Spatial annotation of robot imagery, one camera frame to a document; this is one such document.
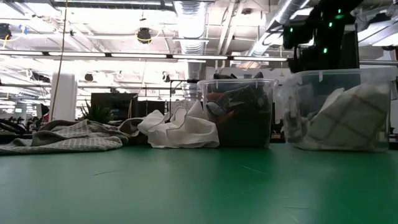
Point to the clear plastic bin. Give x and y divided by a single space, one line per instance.
203 133
311 77

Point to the grey white-checked towel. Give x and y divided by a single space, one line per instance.
239 96

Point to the dark grey towel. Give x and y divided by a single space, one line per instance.
242 130

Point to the orange towel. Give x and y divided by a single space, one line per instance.
228 117

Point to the plain white towel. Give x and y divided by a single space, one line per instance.
186 133

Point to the light grey waffle towel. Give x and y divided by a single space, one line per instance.
77 140

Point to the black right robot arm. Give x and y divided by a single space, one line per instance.
329 34

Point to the ceiling light strip bar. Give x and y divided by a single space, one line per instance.
140 55

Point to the black background monitor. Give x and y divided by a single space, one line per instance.
112 104

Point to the green potted plant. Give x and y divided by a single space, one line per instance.
96 113

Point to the white pillar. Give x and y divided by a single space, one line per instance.
63 96

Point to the black ceiling device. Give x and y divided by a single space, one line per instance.
4 31

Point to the large smooth ventilation duct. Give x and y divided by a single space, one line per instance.
280 15

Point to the silver horizontal rail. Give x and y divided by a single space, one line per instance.
379 62

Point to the silver corrugated ventilation duct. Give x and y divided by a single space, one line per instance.
191 25

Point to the black ceiling dome camera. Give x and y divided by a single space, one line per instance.
144 35

